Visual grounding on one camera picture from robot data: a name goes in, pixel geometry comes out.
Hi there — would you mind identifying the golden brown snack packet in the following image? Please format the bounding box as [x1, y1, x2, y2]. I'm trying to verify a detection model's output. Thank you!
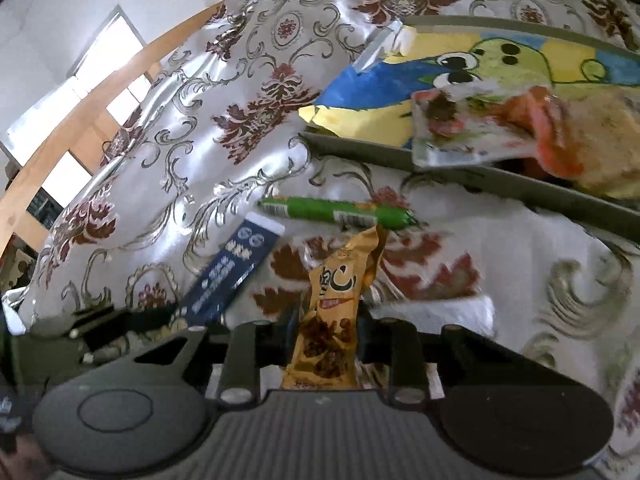
[281, 226, 387, 390]

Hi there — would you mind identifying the dark blue milk powder sachet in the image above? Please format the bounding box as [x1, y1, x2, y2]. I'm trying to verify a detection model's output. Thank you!
[176, 212, 285, 326]

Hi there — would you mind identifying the clear packet of orange snacks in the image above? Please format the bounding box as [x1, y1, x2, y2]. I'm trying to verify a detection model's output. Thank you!
[411, 81, 639, 200]

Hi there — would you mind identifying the small white sachet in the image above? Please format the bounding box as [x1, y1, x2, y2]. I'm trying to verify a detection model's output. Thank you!
[370, 295, 496, 339]

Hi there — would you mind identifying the green sausage stick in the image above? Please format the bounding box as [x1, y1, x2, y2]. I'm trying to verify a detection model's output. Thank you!
[257, 197, 418, 231]

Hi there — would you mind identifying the floral satin bedspread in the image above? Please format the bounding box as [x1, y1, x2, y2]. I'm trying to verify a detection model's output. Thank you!
[20, 0, 639, 479]

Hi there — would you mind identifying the grey tray with cartoon lining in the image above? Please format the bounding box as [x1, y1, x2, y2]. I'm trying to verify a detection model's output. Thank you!
[299, 16, 639, 240]

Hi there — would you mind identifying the window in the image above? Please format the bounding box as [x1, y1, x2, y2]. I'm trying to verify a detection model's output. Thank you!
[0, 4, 166, 241]

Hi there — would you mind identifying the wooden bed frame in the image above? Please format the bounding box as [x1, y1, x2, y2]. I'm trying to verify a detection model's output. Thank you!
[1, 3, 221, 252]

